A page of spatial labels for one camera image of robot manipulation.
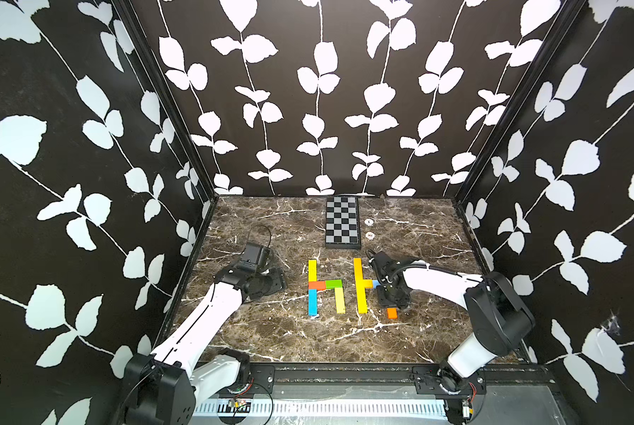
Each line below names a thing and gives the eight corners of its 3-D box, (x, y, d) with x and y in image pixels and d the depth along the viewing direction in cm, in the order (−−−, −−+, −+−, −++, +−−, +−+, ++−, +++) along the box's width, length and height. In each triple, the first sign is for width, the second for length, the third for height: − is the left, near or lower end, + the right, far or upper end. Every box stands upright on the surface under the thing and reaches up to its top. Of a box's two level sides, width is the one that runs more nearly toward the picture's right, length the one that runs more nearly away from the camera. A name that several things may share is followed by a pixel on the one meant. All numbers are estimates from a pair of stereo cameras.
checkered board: (325, 249, 104) (325, 245, 102) (325, 200, 121) (325, 196, 120) (362, 249, 104) (363, 245, 102) (357, 200, 122) (357, 197, 120)
